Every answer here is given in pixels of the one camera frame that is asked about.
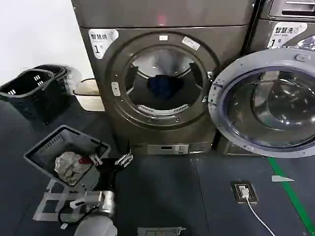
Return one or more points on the grey laundry machine with drawer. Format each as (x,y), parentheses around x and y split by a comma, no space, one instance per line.
(270,24)

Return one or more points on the red cloth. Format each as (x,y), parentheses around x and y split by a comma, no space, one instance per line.
(85,161)

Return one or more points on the grey metal floor plate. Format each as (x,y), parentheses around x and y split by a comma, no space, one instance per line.
(160,231)

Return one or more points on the black plastic laundry basket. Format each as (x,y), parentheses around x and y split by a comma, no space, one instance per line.
(27,98)
(64,73)

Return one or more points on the round glass dryer door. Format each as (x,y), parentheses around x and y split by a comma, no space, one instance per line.
(265,105)

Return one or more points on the white floor tape piece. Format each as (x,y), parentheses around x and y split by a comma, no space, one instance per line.
(280,178)

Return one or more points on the dark blue garment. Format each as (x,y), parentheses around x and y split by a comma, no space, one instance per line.
(165,86)

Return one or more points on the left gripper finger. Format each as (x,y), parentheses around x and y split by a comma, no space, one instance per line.
(96,159)
(123,159)

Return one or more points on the grey dryer with round opening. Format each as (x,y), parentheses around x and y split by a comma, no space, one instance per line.
(172,29)

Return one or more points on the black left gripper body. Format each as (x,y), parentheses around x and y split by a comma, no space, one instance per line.
(106,172)

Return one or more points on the grey slatted laundry basket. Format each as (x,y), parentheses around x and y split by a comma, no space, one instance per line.
(49,147)

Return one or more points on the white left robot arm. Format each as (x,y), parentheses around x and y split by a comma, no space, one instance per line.
(94,226)

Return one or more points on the crumpled grey white cloth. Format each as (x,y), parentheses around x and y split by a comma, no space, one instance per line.
(66,167)

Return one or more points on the black floor socket box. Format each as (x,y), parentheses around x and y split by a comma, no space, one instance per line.
(235,194)

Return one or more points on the white plastic bin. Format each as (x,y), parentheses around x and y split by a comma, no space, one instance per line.
(88,99)

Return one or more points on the green floor tape line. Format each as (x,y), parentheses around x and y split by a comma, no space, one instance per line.
(285,186)

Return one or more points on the white plug adapter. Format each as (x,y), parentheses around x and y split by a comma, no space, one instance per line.
(243,191)

